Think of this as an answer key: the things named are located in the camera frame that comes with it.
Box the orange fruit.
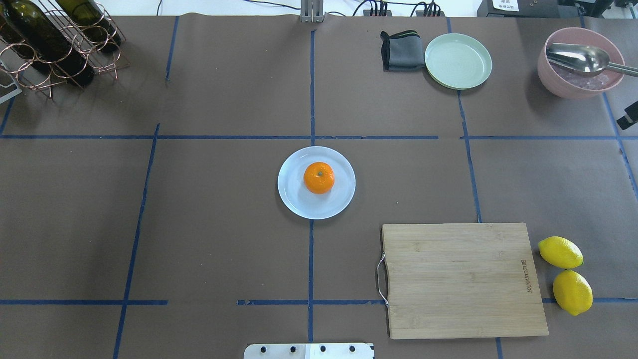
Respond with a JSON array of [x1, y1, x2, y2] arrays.
[[303, 162, 335, 194]]

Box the light blue plate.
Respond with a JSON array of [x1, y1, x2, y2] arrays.
[[277, 146, 357, 220]]

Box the light green plate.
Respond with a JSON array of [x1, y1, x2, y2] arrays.
[[424, 33, 493, 90]]

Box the metal scoop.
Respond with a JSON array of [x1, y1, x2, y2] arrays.
[[545, 43, 638, 77]]

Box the pink bowl with ice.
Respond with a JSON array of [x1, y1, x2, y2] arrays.
[[536, 27, 625, 99]]

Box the yellow lemon near board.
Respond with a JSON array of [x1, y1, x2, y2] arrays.
[[538, 236, 584, 270]]

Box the yellow lemon outer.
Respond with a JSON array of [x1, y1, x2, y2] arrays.
[[552, 270, 593, 316]]

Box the wooden cutting board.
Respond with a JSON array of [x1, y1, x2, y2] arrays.
[[380, 223, 549, 340]]

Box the grey folded cloth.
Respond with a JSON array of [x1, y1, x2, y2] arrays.
[[380, 30, 426, 72]]

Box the black power strip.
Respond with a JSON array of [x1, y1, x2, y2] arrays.
[[410, 0, 444, 17], [357, 0, 391, 17]]

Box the dark wine bottle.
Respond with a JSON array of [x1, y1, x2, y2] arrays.
[[1, 0, 94, 88], [57, 0, 122, 54]]

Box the aluminium frame post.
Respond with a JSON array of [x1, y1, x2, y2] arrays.
[[300, 0, 325, 23]]

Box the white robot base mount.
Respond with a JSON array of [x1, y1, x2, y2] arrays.
[[243, 342, 375, 359]]

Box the copper wire bottle rack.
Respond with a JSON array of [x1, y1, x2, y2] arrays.
[[1, 0, 131, 98]]

